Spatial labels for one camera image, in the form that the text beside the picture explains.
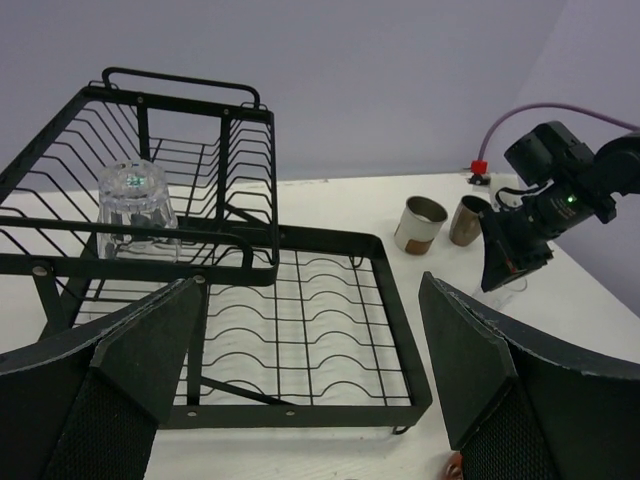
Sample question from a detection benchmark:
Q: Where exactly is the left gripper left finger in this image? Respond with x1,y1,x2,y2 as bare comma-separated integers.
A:
1,279,202,479

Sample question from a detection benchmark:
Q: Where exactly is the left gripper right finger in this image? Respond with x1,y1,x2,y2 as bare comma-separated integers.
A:
419,273,639,479

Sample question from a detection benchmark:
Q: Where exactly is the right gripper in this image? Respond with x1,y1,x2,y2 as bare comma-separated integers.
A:
479,121,618,292

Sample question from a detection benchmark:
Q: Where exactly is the brown mug with handle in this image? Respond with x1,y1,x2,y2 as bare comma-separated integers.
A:
449,195,491,247

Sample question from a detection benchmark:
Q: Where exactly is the white and brown cup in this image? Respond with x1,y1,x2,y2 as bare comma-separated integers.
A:
393,196,448,256

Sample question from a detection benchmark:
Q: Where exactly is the red orange mug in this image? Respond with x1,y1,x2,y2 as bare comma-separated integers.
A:
440,452,463,480

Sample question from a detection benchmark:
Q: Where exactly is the clear glass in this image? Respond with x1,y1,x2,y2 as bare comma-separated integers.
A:
97,159,181,262
472,278,528,311

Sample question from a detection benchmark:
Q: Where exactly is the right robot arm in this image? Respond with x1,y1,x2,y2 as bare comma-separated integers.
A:
479,121,639,292

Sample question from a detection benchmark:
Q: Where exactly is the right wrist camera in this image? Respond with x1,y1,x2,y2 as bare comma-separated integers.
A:
468,171,522,211

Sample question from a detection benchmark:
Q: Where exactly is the black wire dish rack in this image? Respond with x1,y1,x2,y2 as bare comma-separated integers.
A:
1,67,432,435

